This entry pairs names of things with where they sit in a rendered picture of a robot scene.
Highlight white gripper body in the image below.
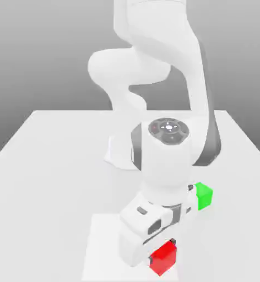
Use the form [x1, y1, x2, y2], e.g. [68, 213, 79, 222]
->
[118, 226, 177, 268]

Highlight small red cube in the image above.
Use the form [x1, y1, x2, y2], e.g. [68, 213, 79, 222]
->
[148, 238, 177, 278]

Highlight small green cube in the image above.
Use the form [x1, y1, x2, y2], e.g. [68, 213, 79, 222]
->
[193, 182, 214, 212]

